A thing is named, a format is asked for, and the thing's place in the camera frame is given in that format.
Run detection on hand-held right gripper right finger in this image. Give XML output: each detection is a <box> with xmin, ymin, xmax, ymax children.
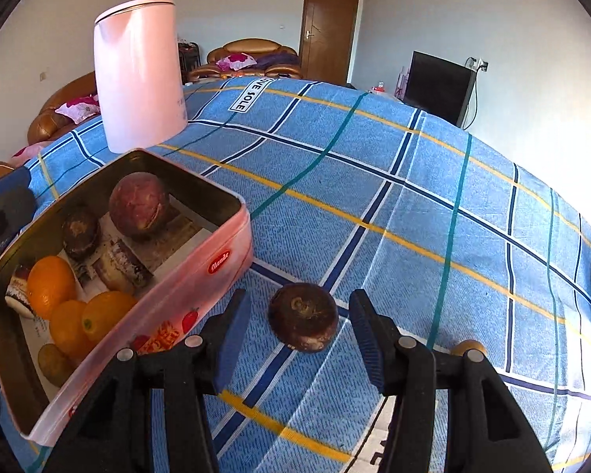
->
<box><xmin>349</xmin><ymin>289</ymin><xmax>555</xmax><ymax>473</ymax></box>

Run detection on printed paper leaflet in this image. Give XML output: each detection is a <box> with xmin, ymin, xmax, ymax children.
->
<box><xmin>10</xmin><ymin>194</ymin><xmax>220</xmax><ymax>356</ymax></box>

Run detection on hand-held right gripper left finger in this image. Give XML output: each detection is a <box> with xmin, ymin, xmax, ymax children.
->
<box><xmin>44</xmin><ymin>288</ymin><xmax>252</xmax><ymax>473</ymax></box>

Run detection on black television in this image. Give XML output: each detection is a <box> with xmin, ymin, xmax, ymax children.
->
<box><xmin>404</xmin><ymin>50</ymin><xmax>474</xmax><ymax>129</ymax></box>

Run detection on dark brown room door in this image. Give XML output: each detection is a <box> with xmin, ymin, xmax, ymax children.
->
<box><xmin>298</xmin><ymin>0</ymin><xmax>362</xmax><ymax>84</ymax></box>

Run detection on pink electric kettle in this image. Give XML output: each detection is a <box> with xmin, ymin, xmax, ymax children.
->
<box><xmin>93</xmin><ymin>0</ymin><xmax>189</xmax><ymax>155</ymax></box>

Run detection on black power cable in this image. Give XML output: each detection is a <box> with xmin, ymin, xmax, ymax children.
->
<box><xmin>465</xmin><ymin>56</ymin><xmax>479</xmax><ymax>129</ymax></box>

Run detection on brown leather sofa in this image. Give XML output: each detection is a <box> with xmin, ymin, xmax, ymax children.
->
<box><xmin>27</xmin><ymin>71</ymin><xmax>102</xmax><ymax>143</ymax></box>

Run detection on floral pink pillow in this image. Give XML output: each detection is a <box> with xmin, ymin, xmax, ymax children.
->
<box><xmin>54</xmin><ymin>95</ymin><xmax>100</xmax><ymax>123</ymax></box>
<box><xmin>216</xmin><ymin>53</ymin><xmax>258</xmax><ymax>72</ymax></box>

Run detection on small orange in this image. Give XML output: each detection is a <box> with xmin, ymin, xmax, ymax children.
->
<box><xmin>49</xmin><ymin>300</ymin><xmax>97</xmax><ymax>360</ymax></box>
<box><xmin>82</xmin><ymin>291</ymin><xmax>139</xmax><ymax>345</ymax></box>

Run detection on stacked dark chairs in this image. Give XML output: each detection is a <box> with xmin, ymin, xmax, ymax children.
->
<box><xmin>178</xmin><ymin>42</ymin><xmax>200</xmax><ymax>82</ymax></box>

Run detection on brown leather armchair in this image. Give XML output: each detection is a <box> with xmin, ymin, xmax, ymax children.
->
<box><xmin>187</xmin><ymin>39</ymin><xmax>303</xmax><ymax>82</ymax></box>

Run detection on small yellow-brown round fruit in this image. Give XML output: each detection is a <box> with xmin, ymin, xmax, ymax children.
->
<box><xmin>450</xmin><ymin>339</ymin><xmax>487</xmax><ymax>357</ymax></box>

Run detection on pink metal tin box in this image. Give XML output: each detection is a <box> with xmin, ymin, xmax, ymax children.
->
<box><xmin>0</xmin><ymin>148</ymin><xmax>254</xmax><ymax>440</ymax></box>

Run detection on blue plaid tablecloth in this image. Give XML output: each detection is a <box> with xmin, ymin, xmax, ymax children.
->
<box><xmin>0</xmin><ymin>76</ymin><xmax>591</xmax><ymax>473</ymax></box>

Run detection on large orange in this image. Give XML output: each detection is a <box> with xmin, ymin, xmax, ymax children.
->
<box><xmin>27</xmin><ymin>255</ymin><xmax>78</xmax><ymax>320</ymax></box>

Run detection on dark brown round fruit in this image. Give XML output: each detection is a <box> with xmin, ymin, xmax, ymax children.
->
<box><xmin>268</xmin><ymin>282</ymin><xmax>340</xmax><ymax>353</ymax></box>

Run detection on dark brown wrinkled fruit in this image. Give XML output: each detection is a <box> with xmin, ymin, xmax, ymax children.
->
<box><xmin>61</xmin><ymin>207</ymin><xmax>102</xmax><ymax>261</ymax></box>

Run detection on reddish purple passion fruit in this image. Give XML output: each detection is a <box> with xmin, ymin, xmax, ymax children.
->
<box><xmin>109</xmin><ymin>171</ymin><xmax>171</xmax><ymax>237</ymax></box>

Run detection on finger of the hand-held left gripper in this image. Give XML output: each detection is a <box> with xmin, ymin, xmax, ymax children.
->
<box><xmin>0</xmin><ymin>165</ymin><xmax>36</xmax><ymax>269</ymax></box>

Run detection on brown kiwi fruit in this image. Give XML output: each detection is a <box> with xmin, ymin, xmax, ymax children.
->
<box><xmin>38</xmin><ymin>343</ymin><xmax>80</xmax><ymax>387</ymax></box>

